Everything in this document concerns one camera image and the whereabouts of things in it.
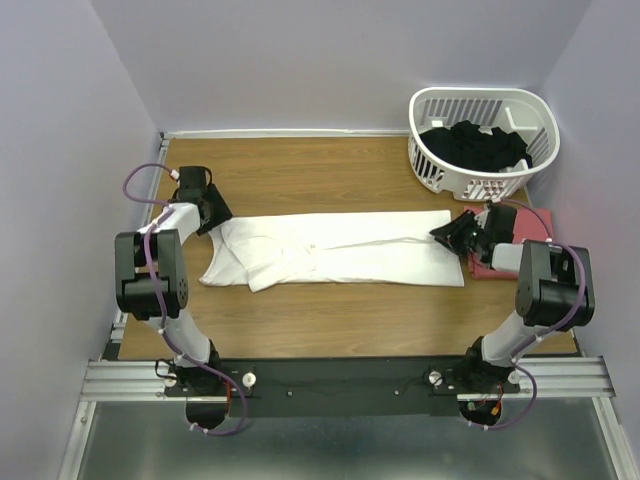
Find folded red t-shirt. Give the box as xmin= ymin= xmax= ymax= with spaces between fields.
xmin=468 ymin=207 xmax=554 ymax=280

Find white printed t-shirt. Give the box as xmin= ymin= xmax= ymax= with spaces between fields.
xmin=200 ymin=210 xmax=464 ymax=292

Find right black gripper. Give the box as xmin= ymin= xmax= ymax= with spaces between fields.
xmin=429 ymin=209 xmax=489 ymax=256

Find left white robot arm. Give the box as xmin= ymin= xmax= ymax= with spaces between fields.
xmin=114 ymin=166 xmax=232 ymax=396

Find black clothes in basket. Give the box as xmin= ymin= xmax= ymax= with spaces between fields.
xmin=419 ymin=120 xmax=533 ymax=173

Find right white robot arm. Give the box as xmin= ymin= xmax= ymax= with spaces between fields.
xmin=430 ymin=202 xmax=595 ymax=392

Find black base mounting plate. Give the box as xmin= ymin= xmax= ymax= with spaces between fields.
xmin=155 ymin=356 xmax=520 ymax=431

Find white plastic laundry basket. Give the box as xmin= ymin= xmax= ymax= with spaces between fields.
xmin=408 ymin=87 xmax=560 ymax=202

